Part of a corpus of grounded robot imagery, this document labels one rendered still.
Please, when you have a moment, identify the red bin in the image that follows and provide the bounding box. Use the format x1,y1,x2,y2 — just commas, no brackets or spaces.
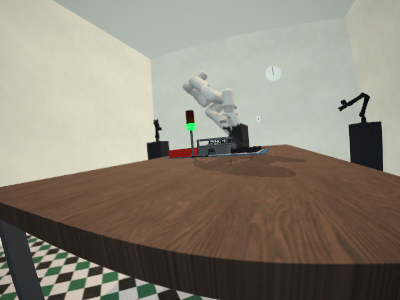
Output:
169,148,197,158

